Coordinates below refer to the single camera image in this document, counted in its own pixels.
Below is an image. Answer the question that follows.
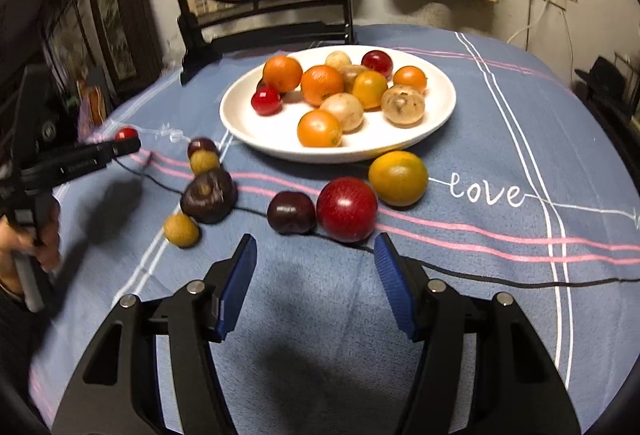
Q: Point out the tan round fruit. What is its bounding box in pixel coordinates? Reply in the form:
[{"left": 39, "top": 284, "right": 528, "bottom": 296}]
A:
[
  {"left": 338, "top": 65, "right": 368, "bottom": 93},
  {"left": 320, "top": 93, "right": 364, "bottom": 133}
]

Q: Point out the red cherry tomato back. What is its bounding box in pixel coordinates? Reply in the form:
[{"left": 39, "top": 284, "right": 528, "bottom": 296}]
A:
[{"left": 114, "top": 126, "right": 139, "bottom": 140}]

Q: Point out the small orange mandarin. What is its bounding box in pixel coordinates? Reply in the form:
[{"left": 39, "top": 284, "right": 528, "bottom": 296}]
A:
[{"left": 352, "top": 70, "right": 388, "bottom": 111}]

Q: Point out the large dark mangosteen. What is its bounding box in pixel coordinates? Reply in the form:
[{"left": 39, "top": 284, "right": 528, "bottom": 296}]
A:
[{"left": 180, "top": 168, "right": 238, "bottom": 224}]

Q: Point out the black hat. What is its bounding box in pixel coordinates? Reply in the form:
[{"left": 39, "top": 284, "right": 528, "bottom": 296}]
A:
[{"left": 574, "top": 56, "right": 625, "bottom": 99}]

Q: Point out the dark purple plum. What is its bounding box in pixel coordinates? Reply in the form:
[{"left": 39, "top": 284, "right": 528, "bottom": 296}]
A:
[{"left": 267, "top": 192, "right": 317, "bottom": 235}]

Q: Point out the blue striped tablecloth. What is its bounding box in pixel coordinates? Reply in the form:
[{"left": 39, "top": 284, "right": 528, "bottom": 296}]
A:
[{"left": 30, "top": 26, "right": 639, "bottom": 434}]

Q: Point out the pale yellow round fruit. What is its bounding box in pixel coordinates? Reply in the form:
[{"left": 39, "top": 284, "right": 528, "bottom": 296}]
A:
[{"left": 324, "top": 51, "right": 352, "bottom": 70}]

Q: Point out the big red plum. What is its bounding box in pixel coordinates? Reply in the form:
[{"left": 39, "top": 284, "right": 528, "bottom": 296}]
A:
[{"left": 361, "top": 50, "right": 394, "bottom": 81}]

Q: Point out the framed painting dark wood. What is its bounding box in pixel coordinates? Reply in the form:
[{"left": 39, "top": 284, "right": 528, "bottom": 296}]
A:
[{"left": 89, "top": 0, "right": 162, "bottom": 104}]

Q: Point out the person left hand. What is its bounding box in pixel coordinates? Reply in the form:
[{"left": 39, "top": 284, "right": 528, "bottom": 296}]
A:
[{"left": 0, "top": 200, "right": 60, "bottom": 295}]

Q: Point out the white oval plate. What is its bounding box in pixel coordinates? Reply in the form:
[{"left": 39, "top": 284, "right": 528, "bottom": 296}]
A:
[{"left": 219, "top": 45, "right": 457, "bottom": 164}]

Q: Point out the small yellow fruit back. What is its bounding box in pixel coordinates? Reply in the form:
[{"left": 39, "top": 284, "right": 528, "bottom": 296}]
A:
[{"left": 190, "top": 149, "right": 220, "bottom": 175}]

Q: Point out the white power cable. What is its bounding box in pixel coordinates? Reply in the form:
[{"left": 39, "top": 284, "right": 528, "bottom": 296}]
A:
[{"left": 505, "top": 0, "right": 551, "bottom": 46}]

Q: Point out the yellow-green orange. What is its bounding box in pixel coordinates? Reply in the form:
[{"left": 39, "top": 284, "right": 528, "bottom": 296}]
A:
[{"left": 368, "top": 150, "right": 428, "bottom": 208}]

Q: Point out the orange kumquat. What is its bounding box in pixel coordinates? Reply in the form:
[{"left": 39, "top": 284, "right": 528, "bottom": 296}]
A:
[{"left": 393, "top": 66, "right": 427, "bottom": 93}]

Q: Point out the large tan passion fruit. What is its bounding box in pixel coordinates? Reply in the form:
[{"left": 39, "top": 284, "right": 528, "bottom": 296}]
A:
[{"left": 381, "top": 84, "right": 425, "bottom": 126}]

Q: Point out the small dark plum back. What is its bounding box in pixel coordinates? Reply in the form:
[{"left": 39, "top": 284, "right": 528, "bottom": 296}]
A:
[{"left": 188, "top": 137, "right": 219, "bottom": 159}]

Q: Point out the large orange mandarin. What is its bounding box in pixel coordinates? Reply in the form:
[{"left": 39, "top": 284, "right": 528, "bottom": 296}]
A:
[{"left": 262, "top": 55, "right": 303, "bottom": 93}]

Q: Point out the small yellow-green longan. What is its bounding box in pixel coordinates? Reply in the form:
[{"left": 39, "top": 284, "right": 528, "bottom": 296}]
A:
[{"left": 163, "top": 213, "right": 201, "bottom": 249}]

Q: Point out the red cherry tomato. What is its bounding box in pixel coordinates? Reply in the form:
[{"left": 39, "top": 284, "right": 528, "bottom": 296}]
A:
[
  {"left": 114, "top": 126, "right": 139, "bottom": 140},
  {"left": 250, "top": 85, "right": 282, "bottom": 117}
]

